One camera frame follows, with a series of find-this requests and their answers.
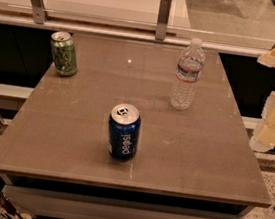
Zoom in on middle metal railing bracket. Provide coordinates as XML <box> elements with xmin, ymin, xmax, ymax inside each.
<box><xmin>155</xmin><ymin>0</ymin><xmax>172</xmax><ymax>41</ymax></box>

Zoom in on left metal railing bracket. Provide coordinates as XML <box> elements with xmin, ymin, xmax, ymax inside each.
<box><xmin>30</xmin><ymin>0</ymin><xmax>48</xmax><ymax>24</ymax></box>

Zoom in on green soda can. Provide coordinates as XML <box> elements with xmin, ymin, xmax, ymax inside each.
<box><xmin>50</xmin><ymin>31</ymin><xmax>77</xmax><ymax>77</ymax></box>

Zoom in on blue pepsi can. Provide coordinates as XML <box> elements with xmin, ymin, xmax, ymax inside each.
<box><xmin>108</xmin><ymin>103</ymin><xmax>141</xmax><ymax>160</ymax></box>

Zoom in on clear plastic water bottle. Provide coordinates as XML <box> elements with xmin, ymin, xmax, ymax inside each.
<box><xmin>170</xmin><ymin>38</ymin><xmax>206</xmax><ymax>110</ymax></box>

